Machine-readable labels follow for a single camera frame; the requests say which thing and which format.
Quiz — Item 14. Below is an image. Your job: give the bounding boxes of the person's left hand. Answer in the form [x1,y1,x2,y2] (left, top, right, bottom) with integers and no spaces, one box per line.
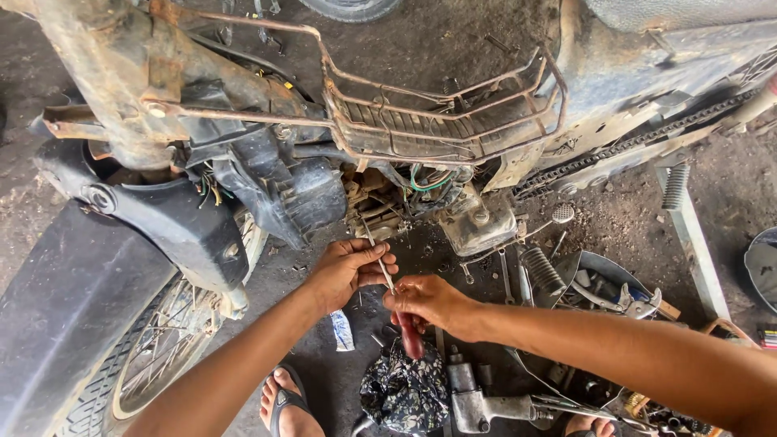
[305,238,399,317]

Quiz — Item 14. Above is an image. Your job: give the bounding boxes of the person's right hand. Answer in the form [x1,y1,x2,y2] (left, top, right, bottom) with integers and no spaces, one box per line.
[383,274,488,344]

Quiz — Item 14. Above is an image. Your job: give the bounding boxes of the red handled screwdriver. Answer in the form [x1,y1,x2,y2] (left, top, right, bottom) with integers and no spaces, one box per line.
[361,218,427,361]

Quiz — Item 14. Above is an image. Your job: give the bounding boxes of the white and blue sachet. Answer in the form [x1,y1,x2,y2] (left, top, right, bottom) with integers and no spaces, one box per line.
[330,309,357,353]

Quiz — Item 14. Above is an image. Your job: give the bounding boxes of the long metal spanner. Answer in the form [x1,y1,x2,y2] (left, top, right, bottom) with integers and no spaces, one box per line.
[498,248,517,306]

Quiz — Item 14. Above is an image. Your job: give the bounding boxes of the grimy motorcycle engine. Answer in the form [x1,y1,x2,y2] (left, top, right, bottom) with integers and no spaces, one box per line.
[342,161,521,258]

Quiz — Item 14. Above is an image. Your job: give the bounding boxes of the black plastic air box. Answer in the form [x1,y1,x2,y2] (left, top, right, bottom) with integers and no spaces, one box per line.
[211,129,349,251]

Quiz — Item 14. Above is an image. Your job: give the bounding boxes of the black floral cloth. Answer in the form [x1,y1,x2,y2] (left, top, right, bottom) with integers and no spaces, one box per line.
[359,335,452,435]

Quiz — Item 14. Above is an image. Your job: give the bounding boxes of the grey pneumatic impact wrench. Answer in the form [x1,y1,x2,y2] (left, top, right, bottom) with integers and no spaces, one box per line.
[446,345,557,435]

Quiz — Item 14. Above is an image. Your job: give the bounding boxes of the black ribbed rubber footpeg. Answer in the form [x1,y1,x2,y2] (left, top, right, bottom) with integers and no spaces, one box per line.
[520,245,569,299]

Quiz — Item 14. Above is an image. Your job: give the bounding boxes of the black sandal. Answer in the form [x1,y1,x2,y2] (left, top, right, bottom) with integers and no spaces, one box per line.
[267,362,314,437]

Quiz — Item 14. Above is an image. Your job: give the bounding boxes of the metal brake pedal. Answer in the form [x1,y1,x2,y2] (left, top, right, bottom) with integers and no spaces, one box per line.
[458,203,576,269]

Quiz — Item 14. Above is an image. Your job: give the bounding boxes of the person's left foot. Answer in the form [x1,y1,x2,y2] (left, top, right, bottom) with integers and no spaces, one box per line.
[259,364,327,437]

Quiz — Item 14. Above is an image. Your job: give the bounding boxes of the person's foot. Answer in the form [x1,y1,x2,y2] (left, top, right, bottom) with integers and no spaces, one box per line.
[259,364,327,437]
[563,414,618,437]

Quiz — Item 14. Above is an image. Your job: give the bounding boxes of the metal tray of tools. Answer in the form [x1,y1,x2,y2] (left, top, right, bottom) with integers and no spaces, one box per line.
[509,345,737,437]

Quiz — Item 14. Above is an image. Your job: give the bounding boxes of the metal pan of tools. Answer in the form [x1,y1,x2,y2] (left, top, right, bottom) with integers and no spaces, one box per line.
[548,249,682,324]

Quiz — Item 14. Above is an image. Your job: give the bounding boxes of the black plastic fork cover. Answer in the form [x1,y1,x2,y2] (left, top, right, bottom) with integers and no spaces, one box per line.
[35,138,251,293]

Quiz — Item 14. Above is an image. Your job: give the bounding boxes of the spoked front wheel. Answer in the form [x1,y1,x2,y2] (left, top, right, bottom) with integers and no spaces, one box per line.
[56,208,270,437]

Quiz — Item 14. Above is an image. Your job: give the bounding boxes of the spoked wheel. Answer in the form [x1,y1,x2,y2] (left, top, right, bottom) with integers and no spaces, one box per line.
[731,50,777,89]
[56,208,270,437]

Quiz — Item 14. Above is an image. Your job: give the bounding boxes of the metal pliers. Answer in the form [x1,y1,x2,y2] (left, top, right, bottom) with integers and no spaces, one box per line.
[569,281,664,321]

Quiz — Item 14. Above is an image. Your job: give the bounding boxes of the person's right foot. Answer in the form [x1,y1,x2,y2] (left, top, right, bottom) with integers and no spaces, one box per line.
[563,414,618,437]

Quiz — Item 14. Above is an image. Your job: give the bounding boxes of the dark metal tool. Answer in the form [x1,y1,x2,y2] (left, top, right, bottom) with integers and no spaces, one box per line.
[253,0,285,54]
[217,0,236,47]

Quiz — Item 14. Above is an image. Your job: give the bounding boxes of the grey coil spring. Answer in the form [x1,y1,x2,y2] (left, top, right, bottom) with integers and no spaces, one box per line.
[661,163,692,212]

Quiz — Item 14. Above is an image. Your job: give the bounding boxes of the grey metal stand bar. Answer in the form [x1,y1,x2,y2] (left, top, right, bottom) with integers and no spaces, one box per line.
[651,151,733,324]

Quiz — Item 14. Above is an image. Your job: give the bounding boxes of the black tyre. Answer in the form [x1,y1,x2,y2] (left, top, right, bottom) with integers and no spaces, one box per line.
[296,0,405,24]

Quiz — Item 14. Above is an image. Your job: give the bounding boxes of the dark metal bolt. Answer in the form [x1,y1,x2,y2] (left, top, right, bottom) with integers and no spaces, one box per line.
[484,33,521,59]

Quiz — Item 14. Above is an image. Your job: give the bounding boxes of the dusty black front mudguard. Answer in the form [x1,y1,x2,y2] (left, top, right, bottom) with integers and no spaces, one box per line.
[0,199,178,437]

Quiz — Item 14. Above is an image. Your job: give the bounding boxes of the orange plastic basket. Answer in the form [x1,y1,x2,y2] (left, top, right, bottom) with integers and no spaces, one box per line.
[703,317,761,351]

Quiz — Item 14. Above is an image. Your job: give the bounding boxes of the dusty grey rear body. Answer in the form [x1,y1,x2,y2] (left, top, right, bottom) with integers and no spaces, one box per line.
[534,0,777,186]

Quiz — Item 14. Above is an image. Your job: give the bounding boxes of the grey metal basin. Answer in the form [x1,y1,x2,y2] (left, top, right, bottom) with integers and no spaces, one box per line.
[743,227,777,317]

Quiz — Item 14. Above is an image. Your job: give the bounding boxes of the spoked rear wheel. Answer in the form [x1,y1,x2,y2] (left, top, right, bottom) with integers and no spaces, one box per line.
[731,50,777,89]

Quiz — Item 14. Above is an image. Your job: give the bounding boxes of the green and white wires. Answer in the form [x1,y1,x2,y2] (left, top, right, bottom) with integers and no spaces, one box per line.
[402,163,457,202]

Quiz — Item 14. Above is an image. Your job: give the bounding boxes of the rusty wire basket rack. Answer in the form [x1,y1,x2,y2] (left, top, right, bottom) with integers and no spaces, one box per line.
[152,5,569,166]

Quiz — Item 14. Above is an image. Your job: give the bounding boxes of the motorcycle drive chain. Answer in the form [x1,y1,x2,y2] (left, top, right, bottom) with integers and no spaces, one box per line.
[512,87,761,200]

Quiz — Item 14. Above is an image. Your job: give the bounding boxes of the rusty motorcycle frame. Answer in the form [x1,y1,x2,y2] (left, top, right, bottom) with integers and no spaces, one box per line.
[0,0,331,178]

